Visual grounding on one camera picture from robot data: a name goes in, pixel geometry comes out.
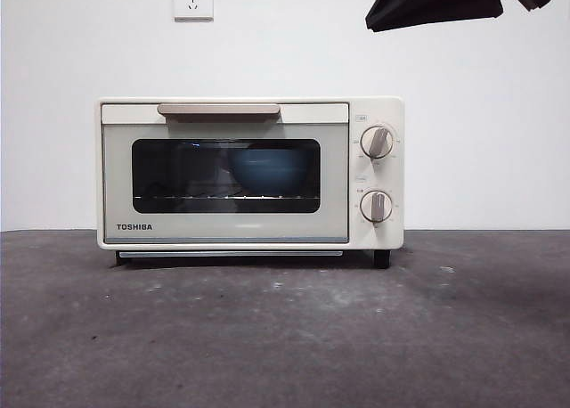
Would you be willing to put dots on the blue ribbed bowl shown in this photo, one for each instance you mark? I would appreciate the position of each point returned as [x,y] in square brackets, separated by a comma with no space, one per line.
[271,172]

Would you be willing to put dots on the cream Toshiba toaster oven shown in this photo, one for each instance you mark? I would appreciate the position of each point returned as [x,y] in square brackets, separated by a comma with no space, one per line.
[398,181]

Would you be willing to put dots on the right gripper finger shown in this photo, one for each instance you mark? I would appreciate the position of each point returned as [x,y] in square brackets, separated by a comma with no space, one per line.
[436,2]

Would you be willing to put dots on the cream oven control knob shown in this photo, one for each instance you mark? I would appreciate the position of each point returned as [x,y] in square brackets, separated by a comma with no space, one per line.
[377,206]
[377,141]

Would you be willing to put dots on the white wall power socket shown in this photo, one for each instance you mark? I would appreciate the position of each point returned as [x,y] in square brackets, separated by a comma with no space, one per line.
[192,0]

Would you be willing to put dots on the cream glass oven door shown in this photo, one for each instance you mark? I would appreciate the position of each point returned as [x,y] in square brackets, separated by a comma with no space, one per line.
[222,227]

